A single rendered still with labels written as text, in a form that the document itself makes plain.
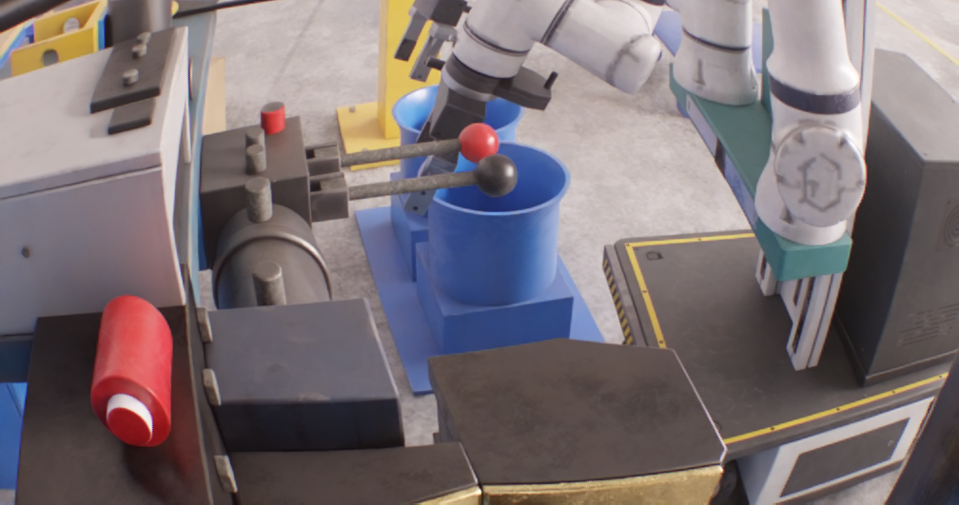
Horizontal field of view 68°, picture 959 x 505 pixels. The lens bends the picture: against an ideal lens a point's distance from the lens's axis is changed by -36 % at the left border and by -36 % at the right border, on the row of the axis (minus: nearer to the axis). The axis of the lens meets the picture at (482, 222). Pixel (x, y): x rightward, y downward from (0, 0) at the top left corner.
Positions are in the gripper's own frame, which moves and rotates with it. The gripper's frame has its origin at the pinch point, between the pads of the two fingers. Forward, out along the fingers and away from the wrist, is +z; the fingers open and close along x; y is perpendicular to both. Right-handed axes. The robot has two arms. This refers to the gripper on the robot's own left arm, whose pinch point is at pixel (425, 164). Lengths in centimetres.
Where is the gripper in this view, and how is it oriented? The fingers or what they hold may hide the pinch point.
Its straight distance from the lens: 133.6
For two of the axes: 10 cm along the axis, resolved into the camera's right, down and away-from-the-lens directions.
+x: -0.5, 6.2, -7.9
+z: -4.1, 7.1, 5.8
